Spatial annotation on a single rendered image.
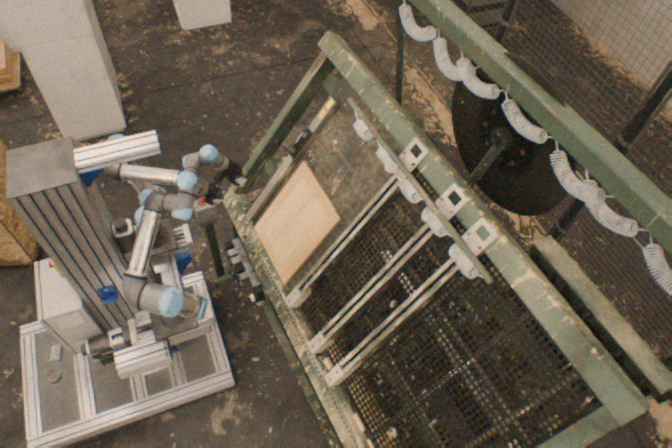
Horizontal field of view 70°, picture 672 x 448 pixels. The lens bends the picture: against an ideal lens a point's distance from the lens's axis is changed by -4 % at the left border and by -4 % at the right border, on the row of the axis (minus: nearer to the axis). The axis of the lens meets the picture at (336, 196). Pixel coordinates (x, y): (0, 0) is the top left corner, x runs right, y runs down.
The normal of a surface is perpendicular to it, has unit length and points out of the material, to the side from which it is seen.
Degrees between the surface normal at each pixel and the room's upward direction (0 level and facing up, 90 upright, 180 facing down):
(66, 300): 0
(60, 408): 0
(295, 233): 54
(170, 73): 0
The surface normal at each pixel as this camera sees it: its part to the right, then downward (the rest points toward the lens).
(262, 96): 0.07, -0.61
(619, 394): -0.68, -0.08
